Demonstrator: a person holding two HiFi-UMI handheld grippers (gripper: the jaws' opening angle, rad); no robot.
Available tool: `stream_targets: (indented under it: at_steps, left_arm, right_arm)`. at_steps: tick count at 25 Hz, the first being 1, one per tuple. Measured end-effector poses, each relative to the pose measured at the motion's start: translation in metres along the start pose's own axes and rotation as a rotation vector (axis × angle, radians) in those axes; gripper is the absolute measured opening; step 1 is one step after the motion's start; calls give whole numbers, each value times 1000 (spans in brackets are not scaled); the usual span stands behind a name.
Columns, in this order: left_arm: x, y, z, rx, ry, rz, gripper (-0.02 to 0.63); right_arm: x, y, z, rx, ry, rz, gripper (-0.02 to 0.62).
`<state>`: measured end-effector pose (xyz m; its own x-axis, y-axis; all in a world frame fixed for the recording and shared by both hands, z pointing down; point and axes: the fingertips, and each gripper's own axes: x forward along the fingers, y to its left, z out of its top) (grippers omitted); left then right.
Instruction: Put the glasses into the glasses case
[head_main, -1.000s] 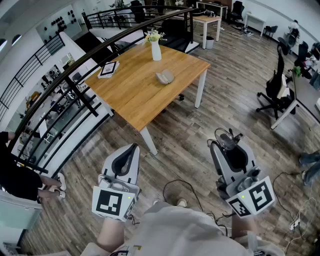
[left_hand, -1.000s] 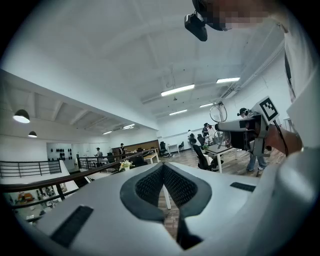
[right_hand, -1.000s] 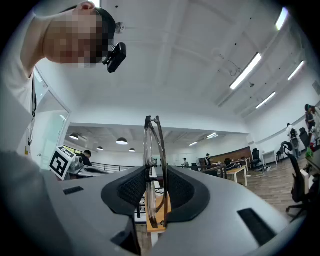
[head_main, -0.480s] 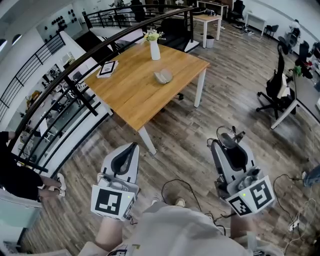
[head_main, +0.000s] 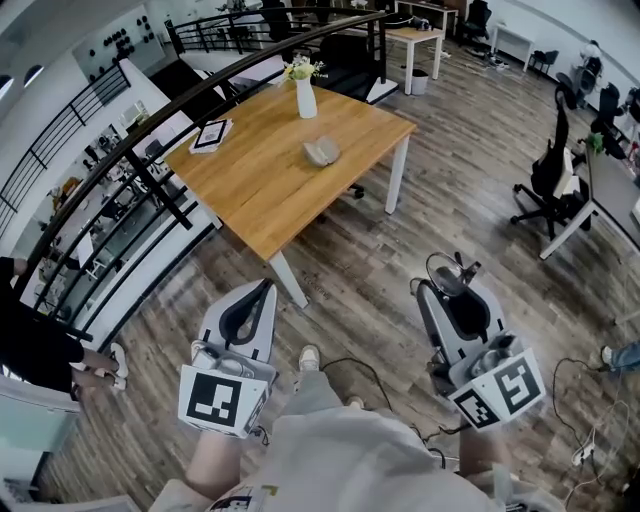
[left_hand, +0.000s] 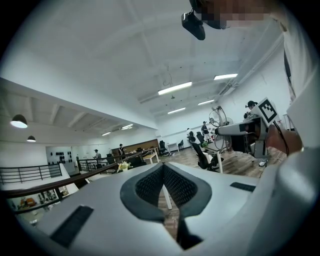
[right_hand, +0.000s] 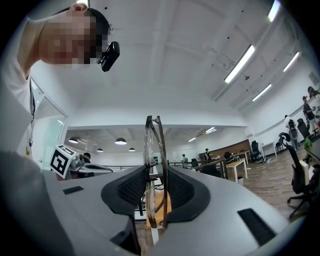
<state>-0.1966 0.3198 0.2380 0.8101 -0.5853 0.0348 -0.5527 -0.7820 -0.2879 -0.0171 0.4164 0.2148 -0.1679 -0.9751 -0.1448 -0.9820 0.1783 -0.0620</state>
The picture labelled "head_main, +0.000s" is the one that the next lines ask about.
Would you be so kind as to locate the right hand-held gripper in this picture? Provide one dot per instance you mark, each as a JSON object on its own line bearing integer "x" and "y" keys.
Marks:
{"x": 515, "y": 385}

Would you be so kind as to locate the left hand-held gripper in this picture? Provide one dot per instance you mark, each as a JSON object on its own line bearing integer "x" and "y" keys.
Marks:
{"x": 215, "y": 400}

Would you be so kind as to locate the black framed glasses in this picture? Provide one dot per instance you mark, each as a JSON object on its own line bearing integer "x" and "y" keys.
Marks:
{"x": 446, "y": 280}

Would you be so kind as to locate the person's right forearm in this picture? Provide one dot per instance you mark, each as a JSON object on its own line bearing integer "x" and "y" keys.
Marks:
{"x": 482, "y": 452}

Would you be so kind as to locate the person's left forearm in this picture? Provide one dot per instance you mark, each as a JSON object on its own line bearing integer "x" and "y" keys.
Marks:
{"x": 212, "y": 462}

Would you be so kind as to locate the person's white shoe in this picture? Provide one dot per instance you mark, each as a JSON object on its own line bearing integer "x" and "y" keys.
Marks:
{"x": 309, "y": 357}
{"x": 355, "y": 401}
{"x": 120, "y": 362}

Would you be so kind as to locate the person's beige trouser leg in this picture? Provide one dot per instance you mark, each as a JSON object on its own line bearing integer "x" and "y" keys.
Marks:
{"x": 317, "y": 392}

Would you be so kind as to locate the wooden table with white legs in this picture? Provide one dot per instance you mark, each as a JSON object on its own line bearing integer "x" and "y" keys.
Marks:
{"x": 280, "y": 200}

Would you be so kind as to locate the black office chair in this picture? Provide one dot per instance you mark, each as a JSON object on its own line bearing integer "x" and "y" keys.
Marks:
{"x": 552, "y": 165}

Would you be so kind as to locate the white power strip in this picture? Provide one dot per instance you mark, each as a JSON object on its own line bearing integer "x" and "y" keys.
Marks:
{"x": 585, "y": 447}

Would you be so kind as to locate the person's beige shirt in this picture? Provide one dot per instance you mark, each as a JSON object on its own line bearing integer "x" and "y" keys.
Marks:
{"x": 350, "y": 465}

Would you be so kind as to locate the grey desk with white legs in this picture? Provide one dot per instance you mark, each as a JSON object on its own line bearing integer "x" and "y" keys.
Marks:
{"x": 612, "y": 185}

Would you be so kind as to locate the black curved metal railing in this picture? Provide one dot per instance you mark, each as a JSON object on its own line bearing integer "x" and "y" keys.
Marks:
{"x": 150, "y": 125}

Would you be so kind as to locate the small green plant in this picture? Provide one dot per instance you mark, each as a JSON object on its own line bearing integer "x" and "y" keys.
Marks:
{"x": 595, "y": 142}

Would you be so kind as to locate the white vase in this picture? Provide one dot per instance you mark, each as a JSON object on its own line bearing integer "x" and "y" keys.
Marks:
{"x": 306, "y": 100}

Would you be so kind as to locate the grey waste bin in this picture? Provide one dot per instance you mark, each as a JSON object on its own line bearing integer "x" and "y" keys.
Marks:
{"x": 419, "y": 82}

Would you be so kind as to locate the yellow white flower bunch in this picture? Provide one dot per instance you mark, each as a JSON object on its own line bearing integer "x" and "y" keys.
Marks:
{"x": 301, "y": 70}

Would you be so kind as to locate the small wooden table white legs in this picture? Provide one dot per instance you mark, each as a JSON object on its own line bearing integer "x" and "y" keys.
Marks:
{"x": 415, "y": 35}

